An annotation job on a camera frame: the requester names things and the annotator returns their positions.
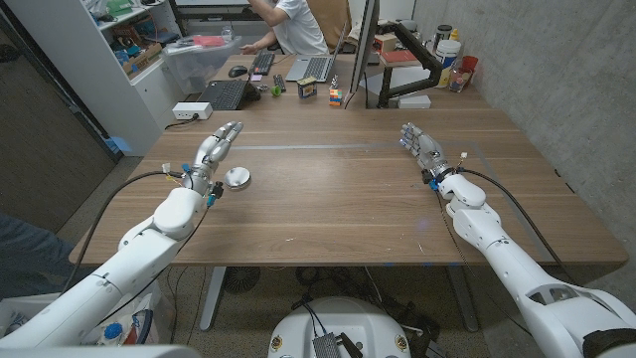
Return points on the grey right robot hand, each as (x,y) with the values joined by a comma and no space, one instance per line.
(428,149)

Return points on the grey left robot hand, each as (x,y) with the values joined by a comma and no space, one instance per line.
(208,159)

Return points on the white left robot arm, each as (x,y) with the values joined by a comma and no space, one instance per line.
(124,268)

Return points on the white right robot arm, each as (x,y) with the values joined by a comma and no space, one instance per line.
(497,243)

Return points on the silver metal jar lid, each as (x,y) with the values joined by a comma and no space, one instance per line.
(237,178)

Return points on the clear glass jar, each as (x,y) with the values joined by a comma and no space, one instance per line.
(459,81)

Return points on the flat white box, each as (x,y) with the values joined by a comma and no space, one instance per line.
(414,102)

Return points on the white power strip box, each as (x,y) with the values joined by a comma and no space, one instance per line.
(191,110)

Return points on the large black keyboard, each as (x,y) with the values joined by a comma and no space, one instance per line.
(226,94)

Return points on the black computer mouse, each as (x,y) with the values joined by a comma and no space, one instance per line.
(238,71)

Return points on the pink sticky note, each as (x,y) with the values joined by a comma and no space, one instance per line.
(256,77)

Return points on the red cup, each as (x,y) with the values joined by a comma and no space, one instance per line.
(469,63)

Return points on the clear plastic storage bin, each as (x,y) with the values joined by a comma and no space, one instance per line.
(199,64)

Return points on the small green object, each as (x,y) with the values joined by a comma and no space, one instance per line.
(276,91)

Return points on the white plastic tub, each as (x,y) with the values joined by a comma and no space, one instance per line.
(448,53)

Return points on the red book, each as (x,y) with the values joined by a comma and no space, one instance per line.
(397,56)

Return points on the black remote control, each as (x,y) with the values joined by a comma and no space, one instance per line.
(279,83)

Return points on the colourful puzzle cube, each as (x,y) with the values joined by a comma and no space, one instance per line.
(335,97)

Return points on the small black keyboard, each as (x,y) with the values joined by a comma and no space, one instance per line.
(262,63)

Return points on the black lidded bottle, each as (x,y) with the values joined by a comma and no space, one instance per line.
(441,36)

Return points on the small grey figurine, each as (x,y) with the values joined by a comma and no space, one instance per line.
(334,82)

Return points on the yellow bottle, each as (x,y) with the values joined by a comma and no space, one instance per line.
(454,35)

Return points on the pink flat packet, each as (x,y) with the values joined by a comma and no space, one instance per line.
(208,41)

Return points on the cardboard box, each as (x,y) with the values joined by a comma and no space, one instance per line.
(144,58)

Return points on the small yellow black box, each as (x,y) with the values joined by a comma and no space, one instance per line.
(307,87)

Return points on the black computer monitor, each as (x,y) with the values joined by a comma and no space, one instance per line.
(365,45)

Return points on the black round fan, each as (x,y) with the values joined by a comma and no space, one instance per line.
(241,279)

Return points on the grey table leg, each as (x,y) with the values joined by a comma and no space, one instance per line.
(463,298)
(212,298)

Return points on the silver laptop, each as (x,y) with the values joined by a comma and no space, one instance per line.
(315,67)

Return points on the white shelf cabinet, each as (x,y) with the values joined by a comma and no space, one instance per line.
(89,64)

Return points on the person in white shirt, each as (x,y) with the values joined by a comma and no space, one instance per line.
(303,30)

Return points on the brown chair back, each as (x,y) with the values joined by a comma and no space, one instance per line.
(330,17)

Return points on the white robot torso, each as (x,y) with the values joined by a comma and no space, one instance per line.
(358,323)

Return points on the white bottle blue cap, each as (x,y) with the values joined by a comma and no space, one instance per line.
(113,332)

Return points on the person in blue jeans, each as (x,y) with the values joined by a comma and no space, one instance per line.
(30,258)

